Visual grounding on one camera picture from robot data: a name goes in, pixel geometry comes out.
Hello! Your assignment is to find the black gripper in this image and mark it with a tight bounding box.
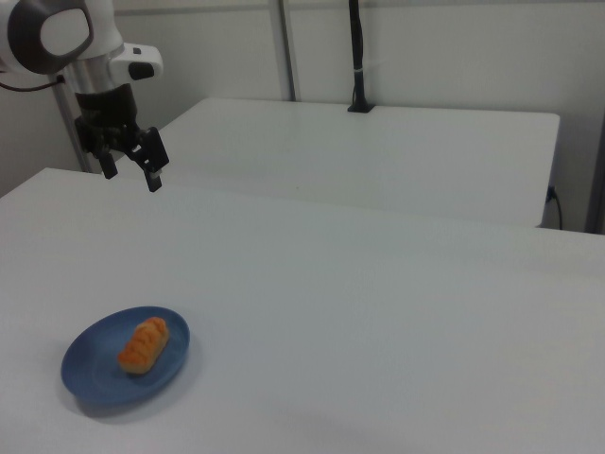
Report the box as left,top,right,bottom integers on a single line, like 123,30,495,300
74,83,170,193

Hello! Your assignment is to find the orange bread roll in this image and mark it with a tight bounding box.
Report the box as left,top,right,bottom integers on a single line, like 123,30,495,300
116,317,170,375

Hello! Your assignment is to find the blue round plate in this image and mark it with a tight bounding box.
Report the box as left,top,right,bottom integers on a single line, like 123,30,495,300
60,306,192,407

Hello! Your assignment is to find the white side table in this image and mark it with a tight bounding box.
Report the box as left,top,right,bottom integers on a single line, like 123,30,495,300
101,97,562,229

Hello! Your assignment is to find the aluminium frame post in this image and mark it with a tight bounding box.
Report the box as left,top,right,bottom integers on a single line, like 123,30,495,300
52,87,94,174

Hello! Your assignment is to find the dark robot arm cable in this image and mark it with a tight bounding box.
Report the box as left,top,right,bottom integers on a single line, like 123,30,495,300
0,75,65,92

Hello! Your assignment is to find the grey wall profile strip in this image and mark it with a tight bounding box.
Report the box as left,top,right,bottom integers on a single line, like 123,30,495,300
268,0,299,101

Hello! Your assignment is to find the black camera pole with clamp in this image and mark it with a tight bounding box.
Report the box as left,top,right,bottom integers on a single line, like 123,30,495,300
347,0,376,114

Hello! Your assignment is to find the black power cable at socket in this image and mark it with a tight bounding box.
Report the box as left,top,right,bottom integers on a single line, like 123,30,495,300
545,185,564,231

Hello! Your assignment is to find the dark partition frame edge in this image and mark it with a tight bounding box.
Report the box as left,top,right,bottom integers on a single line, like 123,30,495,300
584,0,605,234

